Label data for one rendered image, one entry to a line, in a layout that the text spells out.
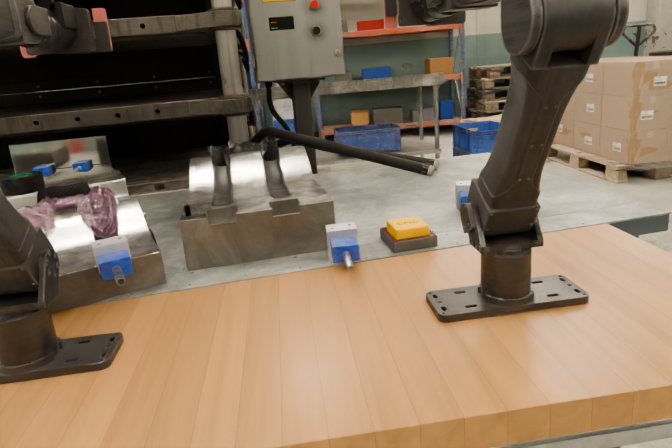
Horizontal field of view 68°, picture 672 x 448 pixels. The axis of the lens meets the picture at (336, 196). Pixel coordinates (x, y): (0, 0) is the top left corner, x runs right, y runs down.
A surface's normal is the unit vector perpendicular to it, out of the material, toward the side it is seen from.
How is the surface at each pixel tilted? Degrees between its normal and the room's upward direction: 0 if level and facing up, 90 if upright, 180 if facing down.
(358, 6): 90
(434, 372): 0
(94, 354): 0
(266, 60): 90
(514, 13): 90
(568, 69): 120
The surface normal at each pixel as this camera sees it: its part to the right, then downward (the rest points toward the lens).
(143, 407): -0.08, -0.96
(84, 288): 0.48, 0.19
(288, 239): 0.20, 0.24
